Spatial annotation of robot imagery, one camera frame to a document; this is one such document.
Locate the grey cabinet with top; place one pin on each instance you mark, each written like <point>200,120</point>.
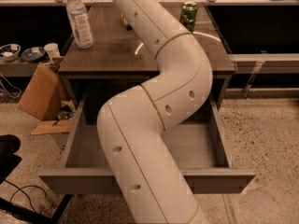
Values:
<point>118,53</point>

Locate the dark blue bowl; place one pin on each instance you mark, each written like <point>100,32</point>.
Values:
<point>33,55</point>

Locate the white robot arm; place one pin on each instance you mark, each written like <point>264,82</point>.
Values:
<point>130,125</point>

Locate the green soda can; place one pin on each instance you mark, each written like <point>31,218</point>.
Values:
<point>188,15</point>

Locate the dark blue rxbar wrapper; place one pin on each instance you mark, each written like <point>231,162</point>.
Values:
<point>129,28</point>

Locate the clear plastic water bottle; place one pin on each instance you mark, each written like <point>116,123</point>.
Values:
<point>81,28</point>

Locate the white paper cup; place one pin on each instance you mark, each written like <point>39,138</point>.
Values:
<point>52,50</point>

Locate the blue white bowl left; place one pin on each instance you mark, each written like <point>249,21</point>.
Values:
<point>10,52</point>

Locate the open grey top drawer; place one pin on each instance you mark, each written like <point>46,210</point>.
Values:
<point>197,146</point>

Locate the brown cardboard box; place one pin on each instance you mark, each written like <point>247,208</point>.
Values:
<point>42,100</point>

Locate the snack packets in box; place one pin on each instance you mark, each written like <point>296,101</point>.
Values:
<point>67,111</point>

